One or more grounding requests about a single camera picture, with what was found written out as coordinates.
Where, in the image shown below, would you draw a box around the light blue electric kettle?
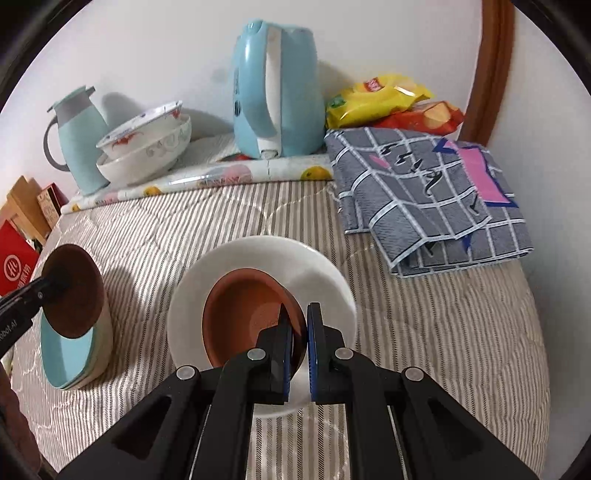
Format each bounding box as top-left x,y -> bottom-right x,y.
231,19 -> 325,160

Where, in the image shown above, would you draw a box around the stacked patterned white bowls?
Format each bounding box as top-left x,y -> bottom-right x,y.
96,113 -> 192,186

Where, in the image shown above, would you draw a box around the red paper bag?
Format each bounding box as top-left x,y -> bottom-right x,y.
0,219 -> 41,298

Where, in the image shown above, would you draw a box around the grey checked cloth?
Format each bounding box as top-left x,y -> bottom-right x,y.
324,127 -> 535,278

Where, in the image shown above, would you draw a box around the light blue thermos jug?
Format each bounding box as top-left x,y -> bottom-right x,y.
44,85 -> 112,197

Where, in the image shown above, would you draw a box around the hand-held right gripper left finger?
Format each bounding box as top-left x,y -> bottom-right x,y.
55,304 -> 296,480

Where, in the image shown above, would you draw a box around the striped tablecloth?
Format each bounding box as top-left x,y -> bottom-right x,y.
9,178 -> 552,476

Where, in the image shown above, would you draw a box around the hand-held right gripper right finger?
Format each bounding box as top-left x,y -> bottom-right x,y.
307,302 -> 541,480

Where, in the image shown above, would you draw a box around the blue plate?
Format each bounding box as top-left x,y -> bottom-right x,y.
39,305 -> 95,388

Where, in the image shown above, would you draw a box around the small brown bowl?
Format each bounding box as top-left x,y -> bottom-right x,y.
41,244 -> 105,339
202,268 -> 309,370

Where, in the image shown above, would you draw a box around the patterned brown box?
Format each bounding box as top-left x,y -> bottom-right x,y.
37,183 -> 70,234

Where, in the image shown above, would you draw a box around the white bowl with red-blue print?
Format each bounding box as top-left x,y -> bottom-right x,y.
96,100 -> 183,160

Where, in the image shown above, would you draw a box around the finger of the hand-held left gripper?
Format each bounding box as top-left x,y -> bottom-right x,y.
0,267 -> 71,311

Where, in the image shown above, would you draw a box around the red chip bag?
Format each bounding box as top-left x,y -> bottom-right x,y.
369,100 -> 465,137

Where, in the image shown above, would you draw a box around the yellow chip bag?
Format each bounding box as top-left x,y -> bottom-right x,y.
325,75 -> 435,130

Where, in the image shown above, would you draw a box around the large white bowl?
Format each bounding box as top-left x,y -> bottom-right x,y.
167,236 -> 357,407

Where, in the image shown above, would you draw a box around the fruit-print table mat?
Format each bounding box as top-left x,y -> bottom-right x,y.
60,138 -> 335,215

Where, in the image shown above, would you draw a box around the brown paper bag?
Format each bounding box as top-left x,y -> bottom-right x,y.
6,175 -> 51,245

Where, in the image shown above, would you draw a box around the wooden door frame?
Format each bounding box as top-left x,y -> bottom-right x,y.
462,0 -> 515,148

